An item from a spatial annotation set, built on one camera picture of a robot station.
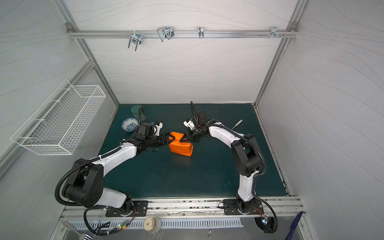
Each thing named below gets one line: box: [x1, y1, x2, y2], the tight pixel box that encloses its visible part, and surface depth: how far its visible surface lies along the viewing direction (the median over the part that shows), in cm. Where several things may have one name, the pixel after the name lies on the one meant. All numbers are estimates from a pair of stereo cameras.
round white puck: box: [143, 217, 162, 235], surface depth 62 cm
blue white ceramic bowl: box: [121, 117, 139, 132], surface depth 107 cm
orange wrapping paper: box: [168, 131, 194, 157], surface depth 87 cm
